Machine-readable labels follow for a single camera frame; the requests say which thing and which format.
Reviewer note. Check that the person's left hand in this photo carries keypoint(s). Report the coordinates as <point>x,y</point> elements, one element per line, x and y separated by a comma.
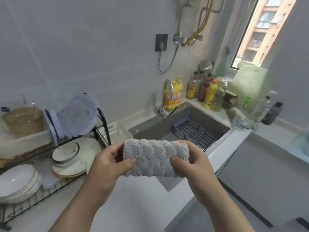
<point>106,171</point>

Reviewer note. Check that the person's right hand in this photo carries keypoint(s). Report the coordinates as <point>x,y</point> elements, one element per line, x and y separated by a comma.
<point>200,176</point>

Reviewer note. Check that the grey checked towel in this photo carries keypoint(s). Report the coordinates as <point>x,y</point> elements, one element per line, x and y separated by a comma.
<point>154,158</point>

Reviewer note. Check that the pale green rice paddle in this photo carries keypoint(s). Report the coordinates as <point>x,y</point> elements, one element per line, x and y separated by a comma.
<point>89,157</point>

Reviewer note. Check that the small bowls on plates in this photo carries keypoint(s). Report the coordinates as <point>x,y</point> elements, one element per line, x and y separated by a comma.
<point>70,175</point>

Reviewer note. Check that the white plastic basket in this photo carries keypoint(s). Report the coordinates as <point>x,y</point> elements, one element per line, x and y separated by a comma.
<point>118,134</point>

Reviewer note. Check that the small white bowl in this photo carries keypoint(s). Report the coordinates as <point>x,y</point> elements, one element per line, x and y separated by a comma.
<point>64,152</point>
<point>65,164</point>

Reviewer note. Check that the blue sink drain rack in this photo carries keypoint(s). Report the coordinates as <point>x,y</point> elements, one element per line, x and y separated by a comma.
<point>193,132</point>

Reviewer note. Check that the blue rimmed container lid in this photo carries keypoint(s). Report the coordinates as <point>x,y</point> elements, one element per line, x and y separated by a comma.
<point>77,117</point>

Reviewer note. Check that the grey kitchen sink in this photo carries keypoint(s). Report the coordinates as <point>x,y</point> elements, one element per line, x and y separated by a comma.
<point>154,128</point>

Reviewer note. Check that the white stove cabinet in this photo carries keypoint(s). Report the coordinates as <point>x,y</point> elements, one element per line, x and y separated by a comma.
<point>265,178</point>

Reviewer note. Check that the grey plastic lid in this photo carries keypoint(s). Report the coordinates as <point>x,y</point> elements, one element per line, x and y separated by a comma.
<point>52,128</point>

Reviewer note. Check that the clear glass bottle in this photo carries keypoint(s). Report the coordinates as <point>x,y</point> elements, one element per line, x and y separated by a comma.
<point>217,102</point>

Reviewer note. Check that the yellow squeeze bottle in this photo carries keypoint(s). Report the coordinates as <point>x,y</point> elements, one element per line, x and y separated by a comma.
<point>210,96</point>

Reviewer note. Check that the large clear food container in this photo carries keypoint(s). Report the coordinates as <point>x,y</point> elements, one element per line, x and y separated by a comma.
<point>29,142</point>

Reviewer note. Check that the group of condiment bottles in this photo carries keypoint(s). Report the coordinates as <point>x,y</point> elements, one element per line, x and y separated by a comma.
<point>204,91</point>

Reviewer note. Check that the green capped clear bottle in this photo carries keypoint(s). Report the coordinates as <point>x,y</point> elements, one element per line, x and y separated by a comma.
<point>246,105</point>

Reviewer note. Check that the yellow detergent bottle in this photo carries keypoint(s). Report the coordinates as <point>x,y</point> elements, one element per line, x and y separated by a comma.
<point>177,94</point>

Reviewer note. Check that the yellow label sauce bottle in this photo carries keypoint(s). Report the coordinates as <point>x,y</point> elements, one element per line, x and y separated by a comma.
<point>191,89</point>

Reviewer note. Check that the chrome faucet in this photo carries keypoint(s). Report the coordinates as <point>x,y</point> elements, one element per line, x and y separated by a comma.
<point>170,89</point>

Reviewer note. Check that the clear bottle white cap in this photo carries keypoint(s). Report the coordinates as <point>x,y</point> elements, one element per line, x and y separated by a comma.
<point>263,108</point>

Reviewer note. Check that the dark bottle black cap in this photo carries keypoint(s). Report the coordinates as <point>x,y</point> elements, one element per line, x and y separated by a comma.
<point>271,114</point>

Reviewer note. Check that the tan lid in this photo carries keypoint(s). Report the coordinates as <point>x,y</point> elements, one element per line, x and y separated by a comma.
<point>24,120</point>

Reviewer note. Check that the steel pot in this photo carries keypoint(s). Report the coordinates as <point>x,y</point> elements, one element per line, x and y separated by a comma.
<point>205,66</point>

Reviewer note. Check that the green spray bottle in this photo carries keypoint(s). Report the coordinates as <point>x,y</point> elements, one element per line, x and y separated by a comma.
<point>222,66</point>

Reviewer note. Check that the chrome water valve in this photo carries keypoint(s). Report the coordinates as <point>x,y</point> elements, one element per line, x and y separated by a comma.
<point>178,39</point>
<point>198,37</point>

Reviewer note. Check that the window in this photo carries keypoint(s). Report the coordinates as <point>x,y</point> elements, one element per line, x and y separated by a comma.
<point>263,31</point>

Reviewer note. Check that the metal water pipe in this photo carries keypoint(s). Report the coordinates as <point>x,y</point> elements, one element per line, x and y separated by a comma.
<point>222,7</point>
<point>179,19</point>

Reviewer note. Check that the black wall socket with plug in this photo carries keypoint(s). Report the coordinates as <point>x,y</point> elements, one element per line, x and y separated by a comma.
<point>161,42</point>

